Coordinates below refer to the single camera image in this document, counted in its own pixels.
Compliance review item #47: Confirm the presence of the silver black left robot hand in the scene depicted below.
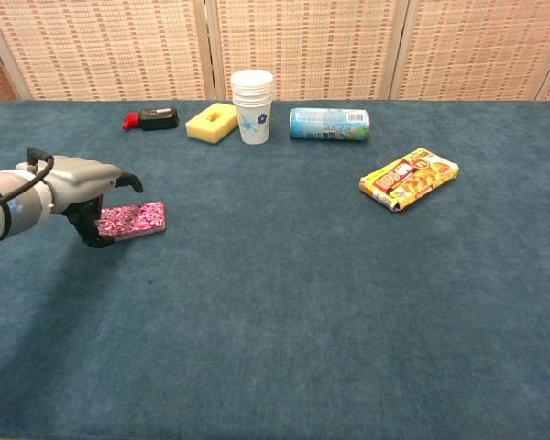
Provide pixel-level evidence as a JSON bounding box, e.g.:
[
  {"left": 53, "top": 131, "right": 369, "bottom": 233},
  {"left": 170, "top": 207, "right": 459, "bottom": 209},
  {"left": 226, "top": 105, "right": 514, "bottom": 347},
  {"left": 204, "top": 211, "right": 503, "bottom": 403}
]
[{"left": 48, "top": 155, "right": 145, "bottom": 250}]

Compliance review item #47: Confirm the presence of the pink patterned box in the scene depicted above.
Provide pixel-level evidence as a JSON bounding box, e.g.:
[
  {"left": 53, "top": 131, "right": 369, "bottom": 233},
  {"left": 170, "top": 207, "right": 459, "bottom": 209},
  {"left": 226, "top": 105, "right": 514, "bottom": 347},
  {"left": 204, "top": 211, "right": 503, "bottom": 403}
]
[{"left": 98, "top": 200, "right": 168, "bottom": 243}]

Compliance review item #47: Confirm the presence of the black device with red cap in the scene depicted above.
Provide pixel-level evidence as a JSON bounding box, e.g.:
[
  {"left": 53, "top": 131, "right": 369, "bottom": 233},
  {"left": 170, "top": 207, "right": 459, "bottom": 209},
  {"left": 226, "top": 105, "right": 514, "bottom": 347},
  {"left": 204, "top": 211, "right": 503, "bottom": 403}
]
[{"left": 121, "top": 106, "right": 181, "bottom": 134}]

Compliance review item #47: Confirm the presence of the yellow sponge with hole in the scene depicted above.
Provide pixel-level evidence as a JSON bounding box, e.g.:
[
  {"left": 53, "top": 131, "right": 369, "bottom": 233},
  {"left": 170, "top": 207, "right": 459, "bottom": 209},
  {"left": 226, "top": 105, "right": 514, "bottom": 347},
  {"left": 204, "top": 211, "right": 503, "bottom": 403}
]
[{"left": 184, "top": 102, "right": 239, "bottom": 146}]

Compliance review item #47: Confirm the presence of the white flower-print paper cup stack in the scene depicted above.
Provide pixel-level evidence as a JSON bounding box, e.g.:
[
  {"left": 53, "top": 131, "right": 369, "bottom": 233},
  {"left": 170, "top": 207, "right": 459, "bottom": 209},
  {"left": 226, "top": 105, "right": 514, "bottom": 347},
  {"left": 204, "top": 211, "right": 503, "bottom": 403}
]
[{"left": 230, "top": 69, "right": 276, "bottom": 147}]

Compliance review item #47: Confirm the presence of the teal felt table cloth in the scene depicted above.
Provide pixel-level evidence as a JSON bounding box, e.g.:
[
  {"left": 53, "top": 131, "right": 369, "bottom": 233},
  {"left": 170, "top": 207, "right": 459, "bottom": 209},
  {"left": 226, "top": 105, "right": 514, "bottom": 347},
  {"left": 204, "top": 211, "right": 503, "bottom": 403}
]
[{"left": 0, "top": 98, "right": 550, "bottom": 440}]

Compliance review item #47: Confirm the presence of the light blue drink can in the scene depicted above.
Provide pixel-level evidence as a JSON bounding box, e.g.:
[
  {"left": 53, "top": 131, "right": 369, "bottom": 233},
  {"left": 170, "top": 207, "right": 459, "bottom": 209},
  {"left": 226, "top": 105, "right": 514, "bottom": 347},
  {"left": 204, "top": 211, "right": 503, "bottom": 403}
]
[{"left": 288, "top": 106, "right": 372, "bottom": 142}]

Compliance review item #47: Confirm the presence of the yellow snack box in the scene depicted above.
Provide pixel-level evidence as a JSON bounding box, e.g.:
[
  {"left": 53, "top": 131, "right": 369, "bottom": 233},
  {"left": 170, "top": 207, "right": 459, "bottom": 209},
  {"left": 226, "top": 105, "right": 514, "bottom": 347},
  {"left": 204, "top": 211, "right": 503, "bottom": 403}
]
[{"left": 358, "top": 147, "right": 461, "bottom": 215}]

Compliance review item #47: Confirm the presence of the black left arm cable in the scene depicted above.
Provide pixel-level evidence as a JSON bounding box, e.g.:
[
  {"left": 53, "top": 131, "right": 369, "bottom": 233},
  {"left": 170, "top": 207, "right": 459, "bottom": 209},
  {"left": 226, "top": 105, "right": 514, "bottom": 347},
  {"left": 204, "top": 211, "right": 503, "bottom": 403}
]
[{"left": 0, "top": 146, "right": 55, "bottom": 216}]

